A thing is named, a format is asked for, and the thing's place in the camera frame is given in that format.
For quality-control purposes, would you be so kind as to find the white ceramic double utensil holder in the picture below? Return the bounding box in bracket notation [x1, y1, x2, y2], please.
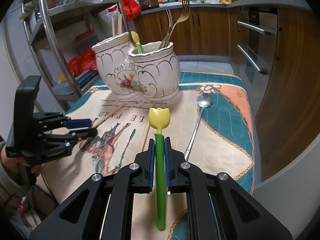
[92, 32, 181, 101]

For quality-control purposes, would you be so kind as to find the silver spoon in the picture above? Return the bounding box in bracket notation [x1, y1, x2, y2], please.
[184, 93, 212, 162]

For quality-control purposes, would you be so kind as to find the stainless steel shelf rack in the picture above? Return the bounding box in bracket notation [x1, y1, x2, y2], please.
[22, 0, 124, 111]

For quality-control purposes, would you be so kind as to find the printed horse table mat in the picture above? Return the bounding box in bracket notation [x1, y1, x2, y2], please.
[41, 71, 256, 240]

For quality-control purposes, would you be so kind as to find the built-in oven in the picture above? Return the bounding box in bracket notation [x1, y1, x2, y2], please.
[237, 7, 278, 111]

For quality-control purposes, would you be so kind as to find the dark rice cooker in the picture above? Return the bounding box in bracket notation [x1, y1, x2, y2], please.
[138, 0, 159, 11]

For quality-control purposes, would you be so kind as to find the silver fork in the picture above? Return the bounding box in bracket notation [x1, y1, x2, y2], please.
[159, 9, 173, 49]

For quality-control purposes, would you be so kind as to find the red plastic bag lower shelf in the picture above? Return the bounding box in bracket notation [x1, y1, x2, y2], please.
[67, 49, 97, 76]

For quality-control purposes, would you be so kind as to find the wooden chopstick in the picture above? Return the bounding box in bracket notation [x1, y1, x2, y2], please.
[92, 103, 126, 128]
[117, 13, 123, 35]
[111, 17, 116, 37]

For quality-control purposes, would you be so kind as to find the left hand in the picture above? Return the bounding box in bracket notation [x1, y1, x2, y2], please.
[1, 141, 34, 194]

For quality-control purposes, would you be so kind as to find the yellow tulip spoon green handle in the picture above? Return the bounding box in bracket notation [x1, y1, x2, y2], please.
[148, 107, 170, 231]

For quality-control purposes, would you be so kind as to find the red bag hanging upper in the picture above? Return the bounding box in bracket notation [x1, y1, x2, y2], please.
[107, 0, 142, 22]

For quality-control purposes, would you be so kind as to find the gold fork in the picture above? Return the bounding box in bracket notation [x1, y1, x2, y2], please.
[164, 0, 190, 48]

